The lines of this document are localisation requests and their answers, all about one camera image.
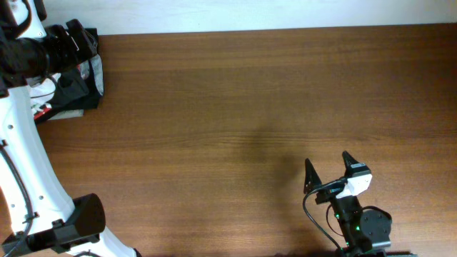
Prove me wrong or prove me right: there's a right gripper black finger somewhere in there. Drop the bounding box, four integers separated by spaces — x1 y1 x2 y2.
342 151 361 178
303 158 322 194

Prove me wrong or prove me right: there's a white t-shirt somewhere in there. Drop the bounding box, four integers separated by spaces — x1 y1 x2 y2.
29 61 90 114

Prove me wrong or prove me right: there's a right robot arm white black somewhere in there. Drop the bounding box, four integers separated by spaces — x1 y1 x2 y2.
303 151 393 256

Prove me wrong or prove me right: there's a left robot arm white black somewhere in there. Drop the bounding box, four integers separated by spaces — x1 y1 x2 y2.
1 1 138 256

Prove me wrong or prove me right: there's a black shirt with white lettering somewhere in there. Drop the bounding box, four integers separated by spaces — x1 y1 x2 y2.
34 27 101 125

